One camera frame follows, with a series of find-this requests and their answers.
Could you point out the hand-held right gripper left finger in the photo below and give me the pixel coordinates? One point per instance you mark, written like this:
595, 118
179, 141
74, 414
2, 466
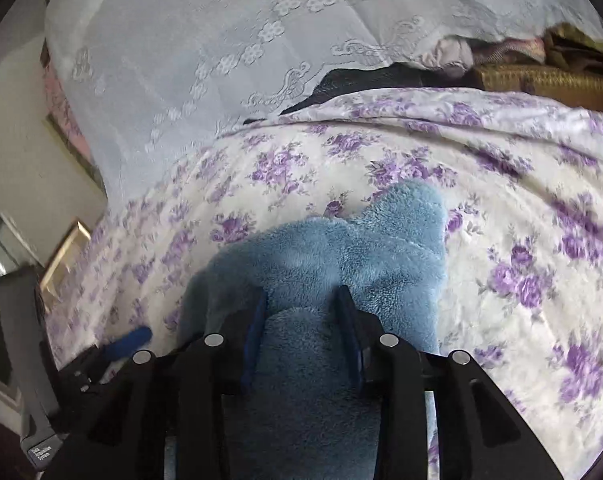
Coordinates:
254, 345

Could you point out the olive brown cloth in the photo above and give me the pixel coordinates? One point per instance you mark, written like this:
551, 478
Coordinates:
571, 45

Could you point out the purple floral blanket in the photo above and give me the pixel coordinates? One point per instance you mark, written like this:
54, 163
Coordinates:
481, 185

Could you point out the white lace cloth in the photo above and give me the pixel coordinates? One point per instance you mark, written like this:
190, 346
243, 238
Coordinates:
206, 35

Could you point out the pink folded cloth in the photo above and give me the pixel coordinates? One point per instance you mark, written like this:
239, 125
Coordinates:
446, 55

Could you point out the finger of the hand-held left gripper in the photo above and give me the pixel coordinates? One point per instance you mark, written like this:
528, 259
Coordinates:
129, 342

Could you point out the black cloth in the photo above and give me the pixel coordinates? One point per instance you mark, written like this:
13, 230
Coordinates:
361, 82

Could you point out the blue fleece garment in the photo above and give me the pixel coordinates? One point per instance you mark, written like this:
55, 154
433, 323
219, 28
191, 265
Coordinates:
331, 260

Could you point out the pink bedding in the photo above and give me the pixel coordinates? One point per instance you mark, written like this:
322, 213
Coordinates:
56, 100

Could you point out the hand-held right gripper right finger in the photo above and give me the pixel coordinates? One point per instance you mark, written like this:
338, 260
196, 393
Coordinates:
349, 335

